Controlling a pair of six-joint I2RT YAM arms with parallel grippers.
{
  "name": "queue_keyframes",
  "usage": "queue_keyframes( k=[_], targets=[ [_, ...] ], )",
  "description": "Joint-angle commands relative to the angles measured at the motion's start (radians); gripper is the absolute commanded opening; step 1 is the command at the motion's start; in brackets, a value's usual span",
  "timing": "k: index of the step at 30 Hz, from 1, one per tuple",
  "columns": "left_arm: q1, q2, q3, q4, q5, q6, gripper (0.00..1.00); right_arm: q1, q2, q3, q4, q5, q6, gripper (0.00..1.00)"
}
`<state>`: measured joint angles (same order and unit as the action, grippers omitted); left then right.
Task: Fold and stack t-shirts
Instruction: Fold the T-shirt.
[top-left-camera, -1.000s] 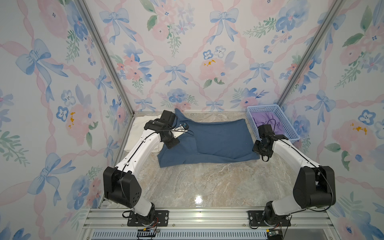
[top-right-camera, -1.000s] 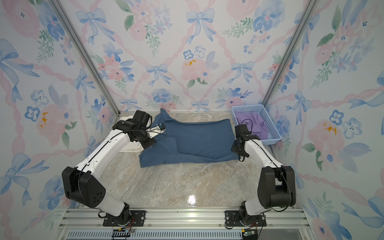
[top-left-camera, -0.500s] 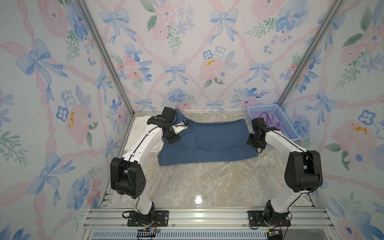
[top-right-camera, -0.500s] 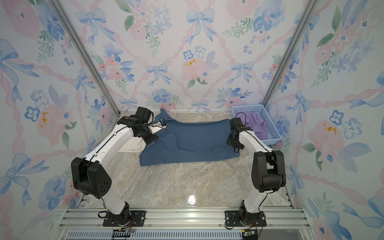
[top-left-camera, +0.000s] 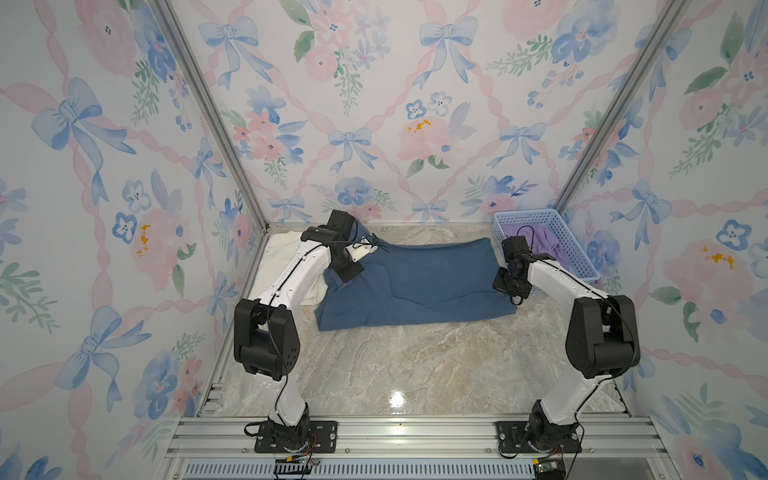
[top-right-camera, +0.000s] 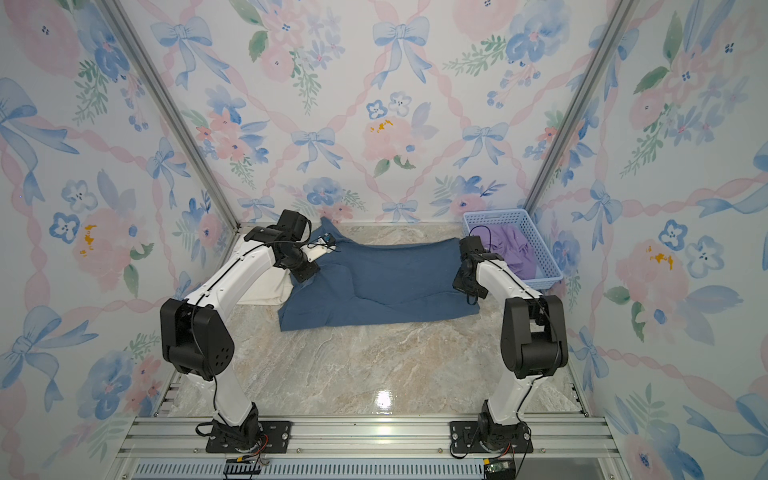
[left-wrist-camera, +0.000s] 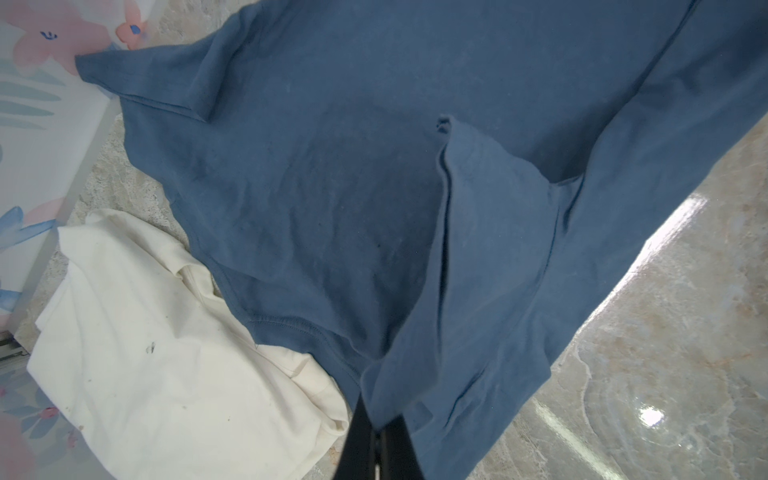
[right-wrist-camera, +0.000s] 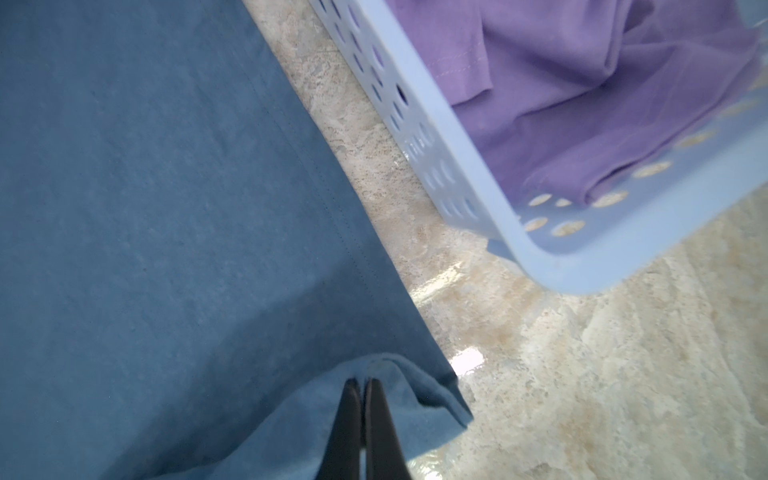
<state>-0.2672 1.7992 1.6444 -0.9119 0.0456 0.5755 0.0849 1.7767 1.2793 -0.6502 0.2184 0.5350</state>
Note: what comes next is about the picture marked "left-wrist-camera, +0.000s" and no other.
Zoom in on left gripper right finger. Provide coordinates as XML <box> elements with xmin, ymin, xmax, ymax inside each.
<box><xmin>378</xmin><ymin>416</ymin><xmax>425</xmax><ymax>480</ymax></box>

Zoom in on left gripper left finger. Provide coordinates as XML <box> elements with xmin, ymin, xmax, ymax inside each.
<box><xmin>333</xmin><ymin>399</ymin><xmax>377</xmax><ymax>480</ymax></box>

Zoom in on blue t-shirt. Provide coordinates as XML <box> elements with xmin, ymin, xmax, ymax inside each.
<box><xmin>76</xmin><ymin>1</ymin><xmax>767</xmax><ymax>479</ymax></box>

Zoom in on white folded t-shirt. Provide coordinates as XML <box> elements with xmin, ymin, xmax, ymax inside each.
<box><xmin>28</xmin><ymin>210</ymin><xmax>349</xmax><ymax>479</ymax></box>

